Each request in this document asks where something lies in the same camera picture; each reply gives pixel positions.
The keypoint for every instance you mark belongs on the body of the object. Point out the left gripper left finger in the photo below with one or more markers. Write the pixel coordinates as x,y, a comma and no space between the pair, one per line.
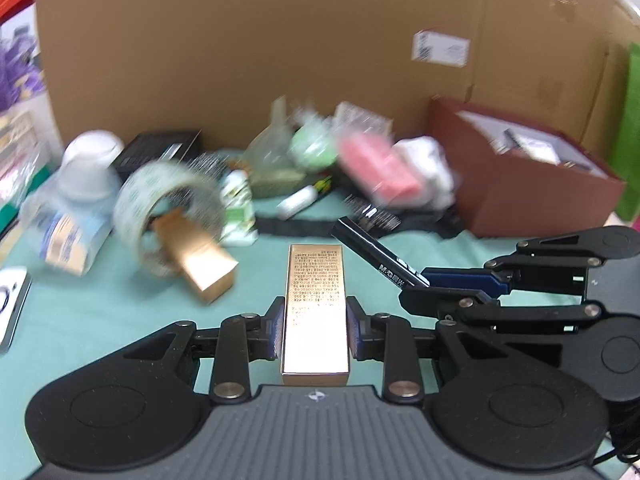
239,340

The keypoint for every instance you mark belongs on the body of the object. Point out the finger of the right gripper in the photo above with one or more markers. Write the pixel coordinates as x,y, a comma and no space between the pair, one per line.
474,308
554,264

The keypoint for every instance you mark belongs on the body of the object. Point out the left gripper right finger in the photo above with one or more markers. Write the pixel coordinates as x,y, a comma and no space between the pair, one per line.
401,347

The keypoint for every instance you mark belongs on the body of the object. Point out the gold cosmetics box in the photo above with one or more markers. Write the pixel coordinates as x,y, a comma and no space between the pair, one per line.
314,347

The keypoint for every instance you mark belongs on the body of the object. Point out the black marker pen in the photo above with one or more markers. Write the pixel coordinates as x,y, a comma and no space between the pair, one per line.
378,256

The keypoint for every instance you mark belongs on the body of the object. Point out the small gold box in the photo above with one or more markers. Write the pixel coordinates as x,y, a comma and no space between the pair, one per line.
208,268

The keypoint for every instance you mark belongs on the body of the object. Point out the dark red storage box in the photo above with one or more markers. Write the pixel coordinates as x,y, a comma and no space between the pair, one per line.
511,194

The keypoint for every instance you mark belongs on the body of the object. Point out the green tote bag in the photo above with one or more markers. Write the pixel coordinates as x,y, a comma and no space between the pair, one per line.
624,158

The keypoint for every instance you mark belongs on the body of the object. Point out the white green small bottle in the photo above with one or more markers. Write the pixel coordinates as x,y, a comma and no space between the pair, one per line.
239,215

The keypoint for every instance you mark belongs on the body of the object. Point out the white crumpled plastic bag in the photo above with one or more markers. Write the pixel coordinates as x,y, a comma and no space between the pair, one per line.
427,159

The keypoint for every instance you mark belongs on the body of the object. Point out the white lip balm tube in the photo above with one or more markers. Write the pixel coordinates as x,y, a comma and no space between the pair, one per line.
296,202

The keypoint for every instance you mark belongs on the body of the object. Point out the glass flask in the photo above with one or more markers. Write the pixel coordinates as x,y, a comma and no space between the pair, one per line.
273,171

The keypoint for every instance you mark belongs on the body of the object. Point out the pink sponge in bag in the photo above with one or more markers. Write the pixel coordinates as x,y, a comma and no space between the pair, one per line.
369,160

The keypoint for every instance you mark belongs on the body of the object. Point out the green round container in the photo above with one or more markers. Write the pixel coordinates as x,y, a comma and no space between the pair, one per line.
313,146

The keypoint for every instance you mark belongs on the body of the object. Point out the clear jar white lid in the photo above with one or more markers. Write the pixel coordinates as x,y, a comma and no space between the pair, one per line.
68,218

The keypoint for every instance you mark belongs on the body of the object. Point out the black flat box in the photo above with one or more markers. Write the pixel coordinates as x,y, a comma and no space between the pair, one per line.
177,145

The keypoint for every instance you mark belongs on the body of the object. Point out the white card at edge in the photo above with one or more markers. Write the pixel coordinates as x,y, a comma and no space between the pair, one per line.
15,283

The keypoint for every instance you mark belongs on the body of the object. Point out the white shipping label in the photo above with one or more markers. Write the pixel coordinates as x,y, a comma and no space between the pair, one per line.
436,48

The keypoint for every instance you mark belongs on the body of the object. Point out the large cardboard box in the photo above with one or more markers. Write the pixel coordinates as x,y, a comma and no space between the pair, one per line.
217,65

